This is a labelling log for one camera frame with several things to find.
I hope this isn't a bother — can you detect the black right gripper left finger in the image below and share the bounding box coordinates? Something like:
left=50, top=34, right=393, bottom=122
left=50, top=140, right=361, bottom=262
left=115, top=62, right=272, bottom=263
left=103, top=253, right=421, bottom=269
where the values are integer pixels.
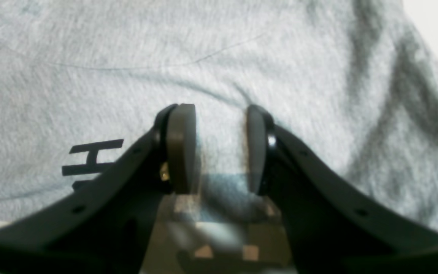
left=0, top=104, right=196, bottom=274

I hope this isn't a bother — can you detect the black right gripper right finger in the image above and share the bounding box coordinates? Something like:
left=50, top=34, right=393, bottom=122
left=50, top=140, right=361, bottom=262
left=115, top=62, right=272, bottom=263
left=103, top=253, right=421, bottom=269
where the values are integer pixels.
left=246, top=105, right=438, bottom=274

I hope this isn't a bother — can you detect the grey T-shirt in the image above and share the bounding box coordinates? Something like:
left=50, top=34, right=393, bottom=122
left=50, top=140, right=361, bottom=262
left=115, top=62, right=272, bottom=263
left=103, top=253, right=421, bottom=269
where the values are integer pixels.
left=0, top=0, right=438, bottom=229

